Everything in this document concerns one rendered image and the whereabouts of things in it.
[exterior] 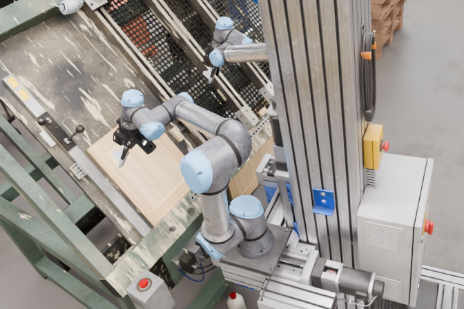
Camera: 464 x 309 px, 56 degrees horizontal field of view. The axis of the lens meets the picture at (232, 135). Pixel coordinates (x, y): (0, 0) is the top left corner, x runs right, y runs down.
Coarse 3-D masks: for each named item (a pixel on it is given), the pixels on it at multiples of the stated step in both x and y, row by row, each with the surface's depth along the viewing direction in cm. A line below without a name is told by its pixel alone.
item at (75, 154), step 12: (36, 108) 196; (36, 120) 198; (48, 132) 198; (60, 144) 198; (72, 156) 199; (84, 156) 201; (84, 168) 200; (96, 168) 203; (96, 180) 201; (108, 192) 202; (120, 204) 204; (132, 216) 205; (144, 228) 207
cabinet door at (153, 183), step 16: (96, 144) 208; (112, 144) 212; (160, 144) 225; (96, 160) 206; (112, 160) 210; (128, 160) 214; (144, 160) 219; (160, 160) 223; (176, 160) 227; (112, 176) 208; (128, 176) 212; (144, 176) 216; (160, 176) 221; (176, 176) 225; (128, 192) 210; (144, 192) 214; (160, 192) 218; (176, 192) 222; (144, 208) 212; (160, 208) 216
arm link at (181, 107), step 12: (180, 96) 159; (168, 108) 155; (180, 108) 152; (192, 108) 148; (180, 120) 155; (192, 120) 146; (204, 120) 141; (216, 120) 138; (228, 120) 134; (204, 132) 142; (216, 132) 134; (228, 132) 126; (240, 132) 127; (240, 144) 125; (240, 156) 134
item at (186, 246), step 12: (228, 204) 232; (192, 228) 221; (180, 240) 215; (192, 240) 220; (168, 252) 210; (180, 252) 215; (192, 252) 211; (204, 252) 218; (168, 264) 212; (180, 264) 212; (192, 264) 209; (180, 276) 222
